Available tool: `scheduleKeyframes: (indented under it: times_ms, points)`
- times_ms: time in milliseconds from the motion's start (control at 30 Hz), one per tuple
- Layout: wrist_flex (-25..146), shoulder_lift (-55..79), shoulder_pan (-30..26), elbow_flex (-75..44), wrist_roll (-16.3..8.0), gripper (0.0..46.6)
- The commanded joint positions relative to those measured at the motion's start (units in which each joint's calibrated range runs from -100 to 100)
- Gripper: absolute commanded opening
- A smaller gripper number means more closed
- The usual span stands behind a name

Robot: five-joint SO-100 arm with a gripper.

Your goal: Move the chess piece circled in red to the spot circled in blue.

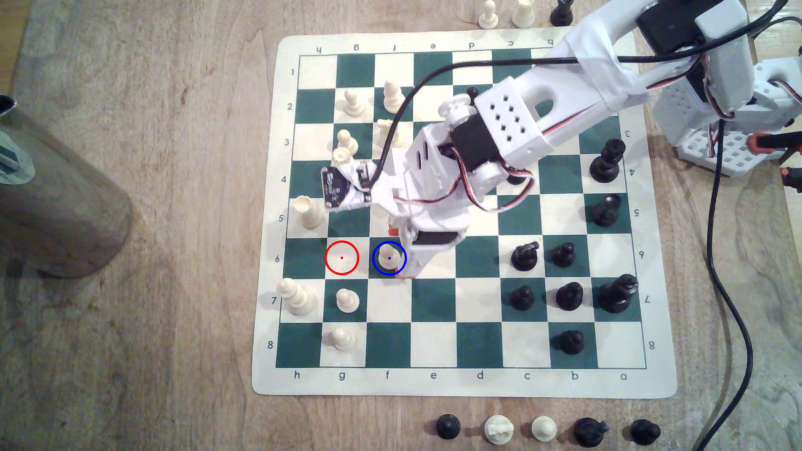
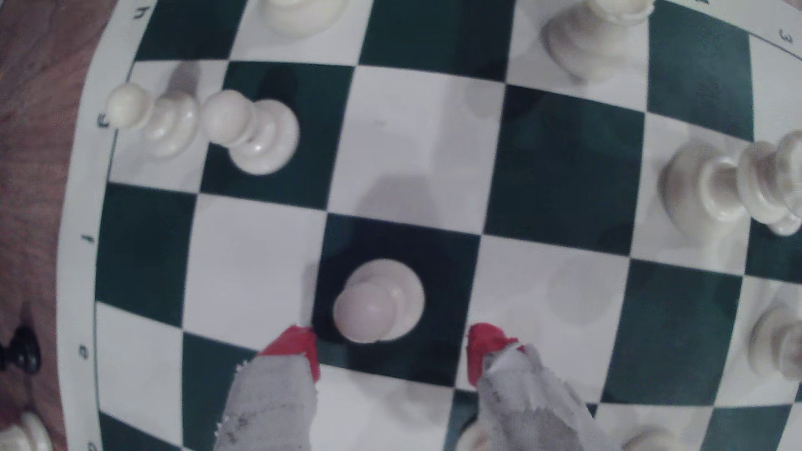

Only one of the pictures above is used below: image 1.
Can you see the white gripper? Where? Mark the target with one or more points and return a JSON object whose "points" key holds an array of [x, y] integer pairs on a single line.
{"points": [[430, 238]]}

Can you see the white chess pawn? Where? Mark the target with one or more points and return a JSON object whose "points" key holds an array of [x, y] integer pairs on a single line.
{"points": [[354, 103], [343, 339], [347, 302], [388, 261], [488, 17], [544, 429], [346, 144]]}

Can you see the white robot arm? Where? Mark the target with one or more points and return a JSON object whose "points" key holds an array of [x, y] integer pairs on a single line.
{"points": [[582, 94]]}

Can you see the green and white chess mat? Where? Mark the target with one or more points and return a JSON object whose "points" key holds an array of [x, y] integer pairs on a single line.
{"points": [[432, 313]]}

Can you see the white chess rook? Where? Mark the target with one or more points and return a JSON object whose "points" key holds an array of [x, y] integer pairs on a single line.
{"points": [[308, 213], [524, 14]]}

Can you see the white chess queen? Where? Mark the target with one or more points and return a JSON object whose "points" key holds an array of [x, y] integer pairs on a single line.
{"points": [[341, 155]]}

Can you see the white chess knight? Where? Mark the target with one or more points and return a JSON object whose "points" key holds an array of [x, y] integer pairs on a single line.
{"points": [[383, 133]]}

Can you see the black chess knight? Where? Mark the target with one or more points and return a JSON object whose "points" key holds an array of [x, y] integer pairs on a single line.
{"points": [[590, 432], [525, 257]]}

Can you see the white chess king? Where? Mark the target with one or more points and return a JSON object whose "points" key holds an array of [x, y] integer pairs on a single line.
{"points": [[296, 297]]}

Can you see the black chess pawn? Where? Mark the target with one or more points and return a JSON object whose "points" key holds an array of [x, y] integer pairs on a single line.
{"points": [[517, 178], [564, 255], [522, 299], [571, 342], [448, 427], [472, 92]]}

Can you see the white chess bishop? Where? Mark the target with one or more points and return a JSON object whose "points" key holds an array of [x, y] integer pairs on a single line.
{"points": [[393, 99]]}

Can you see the black chess rook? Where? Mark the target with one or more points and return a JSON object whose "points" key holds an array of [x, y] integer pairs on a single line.
{"points": [[606, 212]]}

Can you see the black chess queen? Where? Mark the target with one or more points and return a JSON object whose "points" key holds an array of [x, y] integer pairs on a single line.
{"points": [[606, 163]]}

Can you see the black chess king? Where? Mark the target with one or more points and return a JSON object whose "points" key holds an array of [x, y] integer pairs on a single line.
{"points": [[618, 294]]}

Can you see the black chess bishop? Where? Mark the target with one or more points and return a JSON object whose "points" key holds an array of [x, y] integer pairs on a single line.
{"points": [[562, 12], [645, 432]]}

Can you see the black pawn b7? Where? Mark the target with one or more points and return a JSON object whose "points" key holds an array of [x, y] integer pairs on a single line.
{"points": [[569, 296]]}

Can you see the captured white rook bottom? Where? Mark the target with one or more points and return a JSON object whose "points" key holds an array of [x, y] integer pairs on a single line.
{"points": [[499, 430]]}

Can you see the brushed metal cylinder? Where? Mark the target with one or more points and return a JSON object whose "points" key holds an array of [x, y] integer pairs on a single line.
{"points": [[56, 200]]}

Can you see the orange and black clamp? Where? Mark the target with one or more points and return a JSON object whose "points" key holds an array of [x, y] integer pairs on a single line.
{"points": [[767, 143]]}

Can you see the red and black clamp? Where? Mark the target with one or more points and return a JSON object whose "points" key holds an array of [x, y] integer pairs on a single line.
{"points": [[792, 178]]}

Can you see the black camera circuit board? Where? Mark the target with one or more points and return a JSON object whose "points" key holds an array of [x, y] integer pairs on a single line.
{"points": [[335, 185]]}

